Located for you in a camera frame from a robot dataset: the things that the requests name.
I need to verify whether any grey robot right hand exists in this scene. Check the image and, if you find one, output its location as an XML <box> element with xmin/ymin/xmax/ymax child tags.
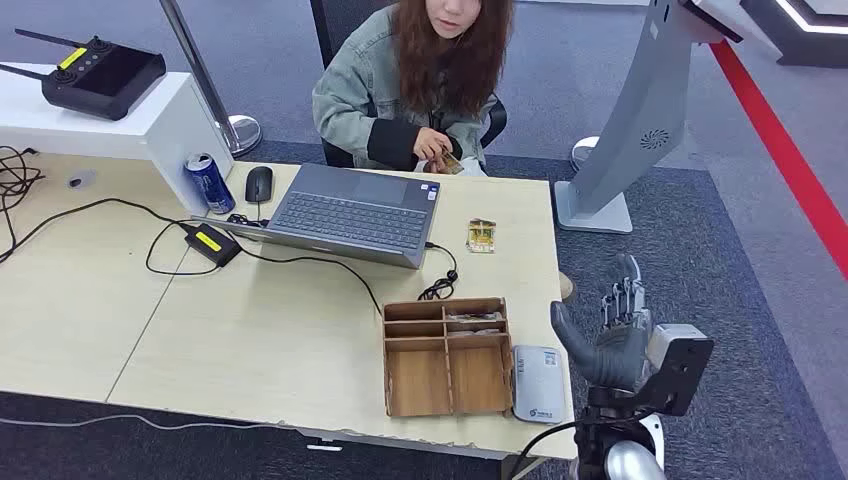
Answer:
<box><xmin>549</xmin><ymin>253</ymin><xmax>655</xmax><ymax>392</ymax></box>

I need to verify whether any person's right hand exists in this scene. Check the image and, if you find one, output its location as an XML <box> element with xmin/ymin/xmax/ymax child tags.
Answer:
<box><xmin>413</xmin><ymin>127</ymin><xmax>456</xmax><ymax>175</ymax></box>

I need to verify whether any white card reader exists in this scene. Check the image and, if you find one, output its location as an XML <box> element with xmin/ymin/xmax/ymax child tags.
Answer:
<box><xmin>511</xmin><ymin>344</ymin><xmax>568</xmax><ymax>426</ymax></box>

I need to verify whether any person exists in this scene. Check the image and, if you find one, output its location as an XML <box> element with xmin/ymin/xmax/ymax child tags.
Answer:
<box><xmin>311</xmin><ymin>0</ymin><xmax>515</xmax><ymax>178</ymax></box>

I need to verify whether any gold hotel key card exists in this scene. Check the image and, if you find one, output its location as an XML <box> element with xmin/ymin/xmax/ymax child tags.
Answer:
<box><xmin>465</xmin><ymin>217</ymin><xmax>497</xmax><ymax>255</ymax></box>

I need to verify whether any grey laptop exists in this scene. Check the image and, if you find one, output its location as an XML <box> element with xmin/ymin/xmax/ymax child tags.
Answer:
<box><xmin>192</xmin><ymin>162</ymin><xmax>443</xmax><ymax>271</ymax></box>

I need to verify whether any black office chair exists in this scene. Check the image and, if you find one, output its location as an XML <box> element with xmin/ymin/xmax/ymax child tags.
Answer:
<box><xmin>308</xmin><ymin>0</ymin><xmax>509</xmax><ymax>170</ymax></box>

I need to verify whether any chrome stanchion base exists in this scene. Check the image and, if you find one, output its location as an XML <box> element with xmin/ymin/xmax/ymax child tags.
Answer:
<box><xmin>570</xmin><ymin>135</ymin><xmax>602</xmax><ymax>173</ymax></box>

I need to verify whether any black computer mouse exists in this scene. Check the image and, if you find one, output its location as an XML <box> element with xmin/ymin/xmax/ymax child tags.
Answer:
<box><xmin>244</xmin><ymin>165</ymin><xmax>275</xmax><ymax>205</ymax></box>

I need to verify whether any wooden compartment organizer box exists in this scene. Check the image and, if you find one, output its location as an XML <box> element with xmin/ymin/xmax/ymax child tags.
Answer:
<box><xmin>382</xmin><ymin>296</ymin><xmax>517</xmax><ymax>419</ymax></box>

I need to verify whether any grey kiosk stand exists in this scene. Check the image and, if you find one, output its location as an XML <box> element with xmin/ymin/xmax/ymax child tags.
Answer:
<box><xmin>554</xmin><ymin>0</ymin><xmax>784</xmax><ymax>236</ymax></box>

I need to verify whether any blue drink can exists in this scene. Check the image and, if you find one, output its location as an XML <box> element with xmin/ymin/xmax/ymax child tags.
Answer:
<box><xmin>183</xmin><ymin>152</ymin><xmax>238</xmax><ymax>216</ymax></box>

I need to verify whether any black power adapter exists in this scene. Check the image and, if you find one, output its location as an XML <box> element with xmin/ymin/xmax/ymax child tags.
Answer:
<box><xmin>182</xmin><ymin>223</ymin><xmax>244</xmax><ymax>269</ymax></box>

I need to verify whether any white cabinet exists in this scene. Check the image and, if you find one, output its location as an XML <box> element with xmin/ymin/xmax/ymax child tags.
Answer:
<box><xmin>0</xmin><ymin>61</ymin><xmax>235</xmax><ymax>218</ymax></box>

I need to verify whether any black remote controller with antennas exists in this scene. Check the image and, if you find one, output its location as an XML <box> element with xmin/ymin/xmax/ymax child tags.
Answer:
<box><xmin>0</xmin><ymin>27</ymin><xmax>169</xmax><ymax>123</ymax></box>

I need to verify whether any black platform with light strip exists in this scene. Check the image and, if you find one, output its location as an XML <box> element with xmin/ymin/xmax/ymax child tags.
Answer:
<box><xmin>740</xmin><ymin>0</ymin><xmax>848</xmax><ymax>70</ymax></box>

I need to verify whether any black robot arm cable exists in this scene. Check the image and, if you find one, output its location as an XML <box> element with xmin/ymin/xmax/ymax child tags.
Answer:
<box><xmin>506</xmin><ymin>415</ymin><xmax>657</xmax><ymax>480</ymax></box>

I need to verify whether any black laptop charging cable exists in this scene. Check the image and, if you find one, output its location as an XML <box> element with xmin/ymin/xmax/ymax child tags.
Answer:
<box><xmin>233</xmin><ymin>241</ymin><xmax>460</xmax><ymax>318</ymax></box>

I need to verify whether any black mouse cable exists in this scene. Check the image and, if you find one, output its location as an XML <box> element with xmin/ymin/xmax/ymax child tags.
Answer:
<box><xmin>226</xmin><ymin>200</ymin><xmax>270</xmax><ymax>230</ymax></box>

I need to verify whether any chrome stanchion post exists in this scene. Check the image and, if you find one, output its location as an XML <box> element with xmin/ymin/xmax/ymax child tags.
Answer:
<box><xmin>158</xmin><ymin>0</ymin><xmax>264</xmax><ymax>160</ymax></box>

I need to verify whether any black power cable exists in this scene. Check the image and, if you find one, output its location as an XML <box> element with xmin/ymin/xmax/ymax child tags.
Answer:
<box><xmin>0</xmin><ymin>196</ymin><xmax>223</xmax><ymax>278</ymax></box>

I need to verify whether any white cable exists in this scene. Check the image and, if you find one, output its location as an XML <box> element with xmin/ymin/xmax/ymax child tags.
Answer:
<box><xmin>0</xmin><ymin>413</ymin><xmax>294</xmax><ymax>433</ymax></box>

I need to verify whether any black cable tangle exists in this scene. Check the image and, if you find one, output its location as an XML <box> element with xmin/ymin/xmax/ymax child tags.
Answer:
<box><xmin>0</xmin><ymin>144</ymin><xmax>47</xmax><ymax>258</ymax></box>

